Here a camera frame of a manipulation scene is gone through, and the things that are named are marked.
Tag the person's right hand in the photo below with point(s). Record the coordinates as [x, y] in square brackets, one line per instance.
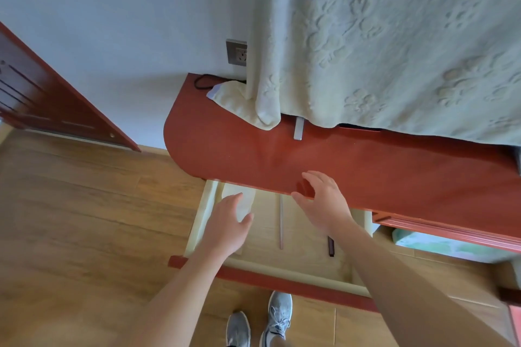
[327, 206]

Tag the person's left hand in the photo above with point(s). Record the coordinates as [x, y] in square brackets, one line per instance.
[224, 233]

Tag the person's left thumb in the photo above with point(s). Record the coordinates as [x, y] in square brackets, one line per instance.
[248, 220]

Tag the person's right thumb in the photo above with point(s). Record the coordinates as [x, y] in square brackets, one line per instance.
[301, 197]

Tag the person's right forearm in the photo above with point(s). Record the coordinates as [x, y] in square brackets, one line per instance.
[403, 289]

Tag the person's left forearm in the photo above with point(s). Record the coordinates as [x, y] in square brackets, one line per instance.
[179, 302]

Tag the white paper packet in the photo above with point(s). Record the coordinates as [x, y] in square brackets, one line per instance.
[246, 201]

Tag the metal ruler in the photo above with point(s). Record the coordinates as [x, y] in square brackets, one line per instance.
[281, 220]

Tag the dark pen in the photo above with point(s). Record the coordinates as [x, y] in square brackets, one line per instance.
[331, 246]

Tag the open wooden desk drawer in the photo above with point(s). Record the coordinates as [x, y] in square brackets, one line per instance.
[305, 255]

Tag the silver metal stand foot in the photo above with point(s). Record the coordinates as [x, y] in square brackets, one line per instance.
[299, 128]

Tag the red wooden desk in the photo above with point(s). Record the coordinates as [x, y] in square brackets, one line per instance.
[244, 147]

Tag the grey sneaker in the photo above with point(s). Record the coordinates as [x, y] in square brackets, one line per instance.
[277, 316]
[238, 330]

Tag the light green box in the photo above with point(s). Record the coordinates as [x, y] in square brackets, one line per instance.
[451, 246]

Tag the pale embossed blanket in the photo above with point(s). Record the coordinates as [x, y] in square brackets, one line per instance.
[386, 41]

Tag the red wooden door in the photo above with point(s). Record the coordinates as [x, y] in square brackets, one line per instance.
[44, 98]

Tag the red wooden furniture piece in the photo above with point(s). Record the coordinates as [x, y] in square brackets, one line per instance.
[512, 310]

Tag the grey wall socket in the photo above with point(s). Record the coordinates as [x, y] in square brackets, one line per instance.
[236, 52]

